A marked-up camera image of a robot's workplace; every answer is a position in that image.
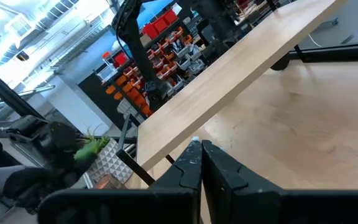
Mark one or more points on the storage rack with orange bins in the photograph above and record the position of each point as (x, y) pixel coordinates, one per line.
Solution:
(126, 90)

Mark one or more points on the light wooden riser shelf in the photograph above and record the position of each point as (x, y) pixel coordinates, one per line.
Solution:
(228, 77)

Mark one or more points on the red plastic storage bin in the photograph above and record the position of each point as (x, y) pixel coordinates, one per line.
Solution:
(161, 25)
(150, 31)
(171, 17)

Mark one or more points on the green succulent in white pot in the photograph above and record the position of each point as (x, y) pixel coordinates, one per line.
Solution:
(110, 165)

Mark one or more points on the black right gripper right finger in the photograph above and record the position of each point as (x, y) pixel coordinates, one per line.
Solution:
(228, 193)

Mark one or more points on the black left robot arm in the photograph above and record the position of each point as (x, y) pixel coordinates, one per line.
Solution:
(135, 40)

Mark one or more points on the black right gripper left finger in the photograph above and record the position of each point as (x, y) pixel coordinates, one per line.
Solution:
(188, 171)

